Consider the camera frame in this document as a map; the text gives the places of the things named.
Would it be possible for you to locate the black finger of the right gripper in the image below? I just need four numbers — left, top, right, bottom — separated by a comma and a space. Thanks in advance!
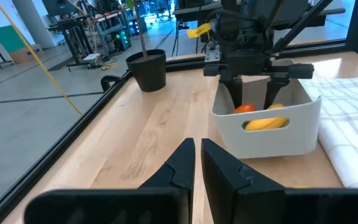
219, 77, 244, 109
264, 77, 290, 110

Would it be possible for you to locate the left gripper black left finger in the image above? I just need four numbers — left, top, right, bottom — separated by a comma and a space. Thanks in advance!
25, 138, 196, 224

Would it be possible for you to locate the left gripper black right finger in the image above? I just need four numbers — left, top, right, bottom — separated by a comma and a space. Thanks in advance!
201, 138, 358, 224

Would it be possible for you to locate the orange carrot with green top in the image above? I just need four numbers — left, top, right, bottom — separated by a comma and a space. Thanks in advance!
233, 104, 257, 130

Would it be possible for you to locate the yellow banana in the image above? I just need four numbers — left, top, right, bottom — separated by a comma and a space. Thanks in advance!
244, 103, 290, 131

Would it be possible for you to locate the yellow tag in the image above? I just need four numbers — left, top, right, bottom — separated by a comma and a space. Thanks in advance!
186, 23, 213, 39

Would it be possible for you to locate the white plastic bin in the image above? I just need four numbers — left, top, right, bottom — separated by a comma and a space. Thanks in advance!
211, 58, 323, 159

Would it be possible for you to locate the white checked dish towel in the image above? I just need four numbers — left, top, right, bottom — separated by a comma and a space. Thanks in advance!
300, 76, 358, 189

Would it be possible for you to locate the green plant in black pot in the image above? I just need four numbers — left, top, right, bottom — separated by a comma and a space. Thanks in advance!
125, 0, 167, 93

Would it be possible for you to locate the computer tower with green lights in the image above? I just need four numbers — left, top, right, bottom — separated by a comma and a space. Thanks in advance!
113, 29, 132, 52

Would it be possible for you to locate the black curved clamp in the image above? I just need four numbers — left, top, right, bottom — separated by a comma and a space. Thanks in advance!
100, 75, 122, 93

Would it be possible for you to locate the black workstation desk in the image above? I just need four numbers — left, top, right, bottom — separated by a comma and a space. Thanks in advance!
47, 9, 130, 68

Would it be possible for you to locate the brown cardboard box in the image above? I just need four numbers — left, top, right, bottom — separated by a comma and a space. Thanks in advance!
9, 44, 45, 65

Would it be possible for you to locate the silver corner bracket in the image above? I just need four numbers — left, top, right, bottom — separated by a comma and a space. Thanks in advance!
204, 43, 222, 63

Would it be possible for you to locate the black aluminium table frame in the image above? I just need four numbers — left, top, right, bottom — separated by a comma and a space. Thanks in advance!
0, 0, 358, 224

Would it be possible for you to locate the yellow cable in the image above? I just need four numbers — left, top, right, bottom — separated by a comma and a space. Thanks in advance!
0, 0, 84, 116

